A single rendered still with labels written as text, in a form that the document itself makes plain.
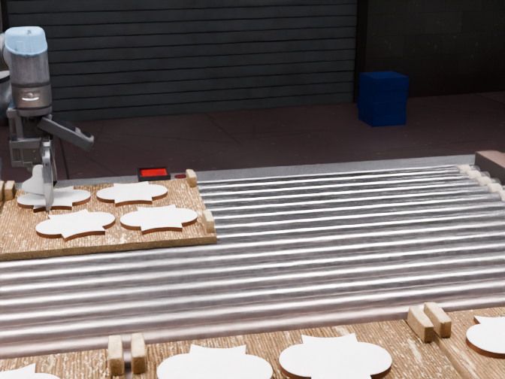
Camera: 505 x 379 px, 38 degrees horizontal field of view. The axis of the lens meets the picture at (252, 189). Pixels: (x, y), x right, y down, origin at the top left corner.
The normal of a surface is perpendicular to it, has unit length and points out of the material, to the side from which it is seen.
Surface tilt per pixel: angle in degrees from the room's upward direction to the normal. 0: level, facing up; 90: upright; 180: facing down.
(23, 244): 0
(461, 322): 0
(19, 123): 90
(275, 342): 0
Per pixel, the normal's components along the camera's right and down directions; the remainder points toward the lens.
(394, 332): 0.00, -0.95
